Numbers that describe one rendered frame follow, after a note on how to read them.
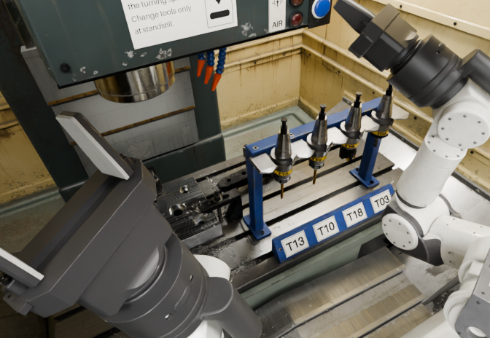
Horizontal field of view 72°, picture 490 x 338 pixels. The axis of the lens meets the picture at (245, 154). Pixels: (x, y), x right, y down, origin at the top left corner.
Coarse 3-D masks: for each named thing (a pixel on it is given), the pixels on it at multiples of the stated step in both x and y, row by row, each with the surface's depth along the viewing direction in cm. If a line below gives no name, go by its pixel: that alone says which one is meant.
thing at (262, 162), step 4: (264, 152) 86; (256, 156) 85; (260, 156) 85; (264, 156) 85; (268, 156) 85; (252, 160) 84; (256, 160) 84; (260, 160) 84; (264, 160) 83; (268, 160) 83; (272, 160) 83; (252, 164) 83; (256, 164) 83; (260, 164) 82; (264, 164) 82; (268, 164) 82; (272, 164) 82; (276, 164) 82; (256, 168) 82; (260, 168) 81; (264, 168) 81; (268, 168) 81; (272, 168) 81; (260, 172) 80; (264, 172) 80; (268, 172) 80; (272, 172) 81
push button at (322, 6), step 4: (320, 0) 54; (324, 0) 54; (328, 0) 54; (316, 4) 54; (320, 4) 54; (324, 4) 54; (328, 4) 55; (316, 8) 54; (320, 8) 54; (324, 8) 55; (328, 8) 55; (316, 12) 55; (320, 12) 55; (324, 12) 55; (320, 16) 55
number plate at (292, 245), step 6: (300, 234) 98; (282, 240) 96; (288, 240) 96; (294, 240) 97; (300, 240) 98; (306, 240) 98; (288, 246) 96; (294, 246) 97; (300, 246) 98; (306, 246) 98; (288, 252) 96; (294, 252) 97
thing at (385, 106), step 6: (384, 96) 90; (390, 96) 89; (384, 102) 90; (390, 102) 90; (378, 108) 93; (384, 108) 91; (390, 108) 91; (378, 114) 93; (384, 114) 92; (390, 114) 92
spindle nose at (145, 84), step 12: (132, 72) 60; (144, 72) 61; (156, 72) 63; (168, 72) 66; (96, 84) 64; (108, 84) 61; (120, 84) 61; (132, 84) 61; (144, 84) 62; (156, 84) 64; (168, 84) 67; (108, 96) 64; (120, 96) 63; (132, 96) 63; (144, 96) 64; (156, 96) 65
